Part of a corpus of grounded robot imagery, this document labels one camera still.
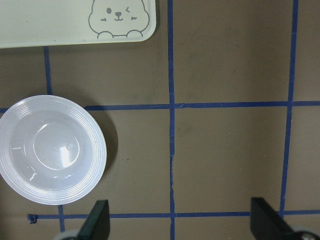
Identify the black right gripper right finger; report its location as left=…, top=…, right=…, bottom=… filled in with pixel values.
left=250, top=197, right=295, bottom=240

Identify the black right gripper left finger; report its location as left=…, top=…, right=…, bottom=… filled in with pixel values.
left=77, top=200, right=111, bottom=240

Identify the white ribbed plate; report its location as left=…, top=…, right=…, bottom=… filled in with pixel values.
left=0, top=95, right=107, bottom=205

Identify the cream bear tray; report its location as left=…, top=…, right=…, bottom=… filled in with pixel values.
left=0, top=0, right=157, bottom=49

